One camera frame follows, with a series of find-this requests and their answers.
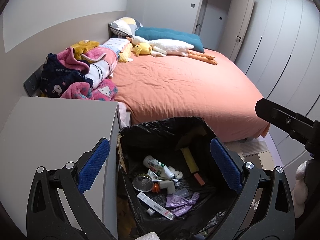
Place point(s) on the bed with orange sheet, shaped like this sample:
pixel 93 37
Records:
pixel 187 87

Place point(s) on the white squeeze tube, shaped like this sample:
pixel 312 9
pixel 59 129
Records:
pixel 155 205

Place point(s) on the orange round cap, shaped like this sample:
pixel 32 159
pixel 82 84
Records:
pixel 156 188

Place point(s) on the mustard yellow garment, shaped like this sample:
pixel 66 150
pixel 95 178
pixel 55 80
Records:
pixel 85 45

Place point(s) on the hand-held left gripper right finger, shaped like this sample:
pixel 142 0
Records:
pixel 225 165

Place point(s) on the pink printed fleece blanket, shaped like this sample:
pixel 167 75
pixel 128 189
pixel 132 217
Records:
pixel 100 55

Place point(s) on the bin with black bag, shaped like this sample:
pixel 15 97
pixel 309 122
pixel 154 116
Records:
pixel 155 140

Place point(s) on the yellow duck plush toy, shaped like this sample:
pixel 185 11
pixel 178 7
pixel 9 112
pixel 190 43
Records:
pixel 142 49

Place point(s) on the black wall socket panel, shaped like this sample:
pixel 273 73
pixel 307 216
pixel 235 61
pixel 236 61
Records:
pixel 31 82

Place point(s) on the small white plastic cap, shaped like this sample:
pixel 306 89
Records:
pixel 150 211

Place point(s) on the white plastic piece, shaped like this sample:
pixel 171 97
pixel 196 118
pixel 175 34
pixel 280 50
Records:
pixel 178 174

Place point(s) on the white goose plush toy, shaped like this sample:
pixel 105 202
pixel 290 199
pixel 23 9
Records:
pixel 170 46

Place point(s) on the teal long cushion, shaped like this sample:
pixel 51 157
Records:
pixel 175 35

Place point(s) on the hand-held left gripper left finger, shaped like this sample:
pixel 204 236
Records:
pixel 95 165

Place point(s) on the purple plastic bag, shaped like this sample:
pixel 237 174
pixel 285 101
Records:
pixel 180 205

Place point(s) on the pale grey wardrobe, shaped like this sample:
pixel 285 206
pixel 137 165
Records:
pixel 287 55

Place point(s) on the person's right hand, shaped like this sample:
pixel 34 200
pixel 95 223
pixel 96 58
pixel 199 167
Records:
pixel 301 192

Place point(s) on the gold aluminium foil bowl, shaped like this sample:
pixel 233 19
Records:
pixel 141 183

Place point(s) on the white dotted pillow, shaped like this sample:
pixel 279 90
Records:
pixel 115 43

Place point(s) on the orange rectangular packet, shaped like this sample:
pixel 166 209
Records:
pixel 199 179

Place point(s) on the grey room door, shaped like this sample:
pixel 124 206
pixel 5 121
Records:
pixel 243 17

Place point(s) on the checked patchwork pillow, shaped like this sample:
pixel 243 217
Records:
pixel 122 26

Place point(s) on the beige foam puzzle mat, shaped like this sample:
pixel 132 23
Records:
pixel 255 152

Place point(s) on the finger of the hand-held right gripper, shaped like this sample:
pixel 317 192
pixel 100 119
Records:
pixel 267 110

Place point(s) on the white plastic bottle green label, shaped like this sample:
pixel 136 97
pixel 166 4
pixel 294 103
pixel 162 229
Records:
pixel 155 163

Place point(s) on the yellow dotted small pillow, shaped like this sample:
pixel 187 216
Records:
pixel 125 55

